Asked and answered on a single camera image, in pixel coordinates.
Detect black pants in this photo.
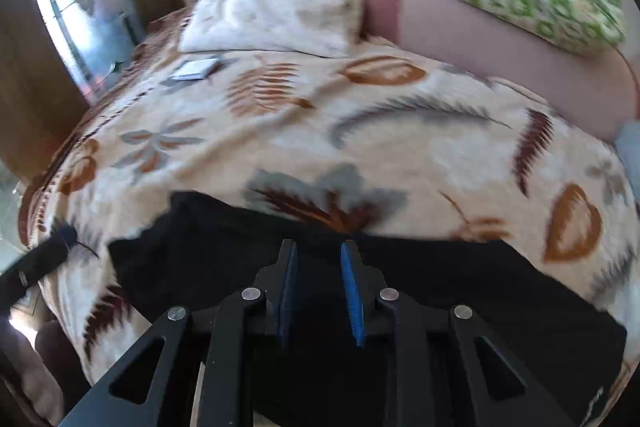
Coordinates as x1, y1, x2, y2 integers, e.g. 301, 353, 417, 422
108, 192, 627, 426

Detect leaf patterned fleece blanket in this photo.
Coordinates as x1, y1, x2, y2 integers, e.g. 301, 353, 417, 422
27, 11, 639, 426

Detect light blue quilted blanket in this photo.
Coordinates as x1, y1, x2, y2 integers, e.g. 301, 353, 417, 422
614, 120, 640, 198

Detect pink quilted bolster cushion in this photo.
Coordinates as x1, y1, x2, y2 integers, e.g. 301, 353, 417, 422
363, 0, 639, 141

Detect cream white pillow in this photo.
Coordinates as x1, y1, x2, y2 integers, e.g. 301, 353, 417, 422
179, 0, 364, 58

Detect window with brown frame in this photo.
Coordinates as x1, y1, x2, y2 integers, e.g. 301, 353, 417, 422
1, 0, 183, 181

